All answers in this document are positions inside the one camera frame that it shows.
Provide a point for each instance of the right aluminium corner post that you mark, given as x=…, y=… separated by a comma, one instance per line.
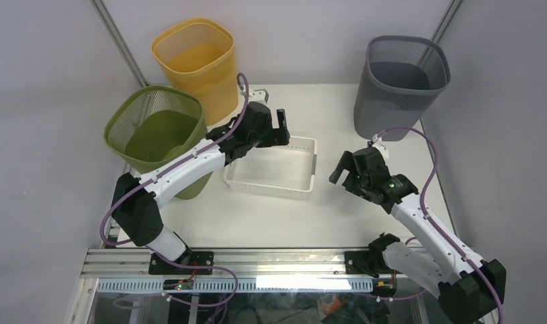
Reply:
x=446, y=19

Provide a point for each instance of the white slotted cable duct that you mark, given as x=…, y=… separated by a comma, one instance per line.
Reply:
x=262, y=284

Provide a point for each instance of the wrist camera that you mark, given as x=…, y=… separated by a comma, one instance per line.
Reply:
x=259, y=95
x=376, y=142

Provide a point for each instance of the grey mesh waste bin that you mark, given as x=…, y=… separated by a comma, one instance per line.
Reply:
x=402, y=76

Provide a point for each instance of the white perforated plastic basket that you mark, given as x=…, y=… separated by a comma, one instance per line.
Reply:
x=283, y=171

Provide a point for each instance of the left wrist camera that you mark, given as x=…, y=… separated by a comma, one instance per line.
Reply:
x=259, y=95

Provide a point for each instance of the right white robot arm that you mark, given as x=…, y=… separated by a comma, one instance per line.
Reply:
x=466, y=286

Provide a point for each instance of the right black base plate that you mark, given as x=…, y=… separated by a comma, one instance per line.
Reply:
x=365, y=262

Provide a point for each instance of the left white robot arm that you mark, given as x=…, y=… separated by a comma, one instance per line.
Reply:
x=137, y=200

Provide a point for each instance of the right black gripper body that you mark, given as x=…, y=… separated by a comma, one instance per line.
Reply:
x=355, y=183

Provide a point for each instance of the left aluminium corner post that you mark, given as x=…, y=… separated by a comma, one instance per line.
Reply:
x=111, y=27

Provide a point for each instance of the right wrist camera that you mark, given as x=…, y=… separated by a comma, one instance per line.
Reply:
x=376, y=142

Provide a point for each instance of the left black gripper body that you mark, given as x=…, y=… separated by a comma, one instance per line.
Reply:
x=269, y=137

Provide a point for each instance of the aluminium mounting rail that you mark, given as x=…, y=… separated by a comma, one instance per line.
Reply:
x=244, y=262

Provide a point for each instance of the aluminium corner post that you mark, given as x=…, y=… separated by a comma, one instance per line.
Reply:
x=111, y=27
x=446, y=19

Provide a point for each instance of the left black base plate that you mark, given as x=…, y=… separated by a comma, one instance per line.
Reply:
x=158, y=266

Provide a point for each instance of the green mesh waste bin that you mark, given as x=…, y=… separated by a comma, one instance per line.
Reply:
x=154, y=126

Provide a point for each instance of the yellow mesh waste bin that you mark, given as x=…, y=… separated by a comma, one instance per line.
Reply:
x=197, y=56

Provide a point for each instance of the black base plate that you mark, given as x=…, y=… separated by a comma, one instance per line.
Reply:
x=365, y=262
x=158, y=266

